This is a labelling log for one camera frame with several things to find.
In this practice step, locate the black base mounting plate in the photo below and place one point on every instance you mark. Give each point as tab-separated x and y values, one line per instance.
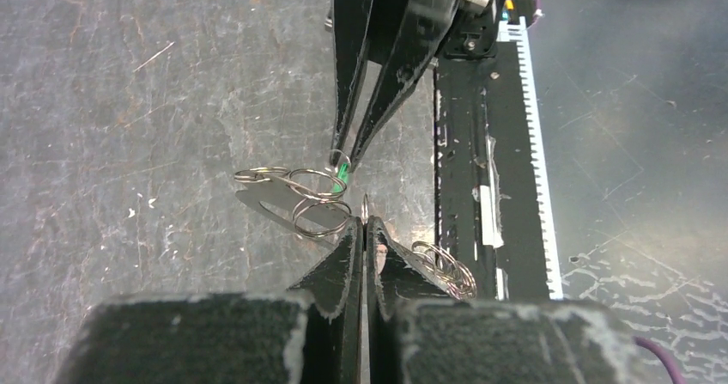
486	210

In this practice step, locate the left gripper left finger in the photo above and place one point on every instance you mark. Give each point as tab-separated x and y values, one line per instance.
308	333

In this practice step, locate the metal key organizer plate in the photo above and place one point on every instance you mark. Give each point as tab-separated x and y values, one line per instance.
305	201

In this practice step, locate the key with green tag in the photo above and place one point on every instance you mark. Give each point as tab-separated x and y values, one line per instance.
342	178

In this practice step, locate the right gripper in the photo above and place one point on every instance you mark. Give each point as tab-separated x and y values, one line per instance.
404	36

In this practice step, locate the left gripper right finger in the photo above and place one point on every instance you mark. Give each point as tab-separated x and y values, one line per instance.
420	334

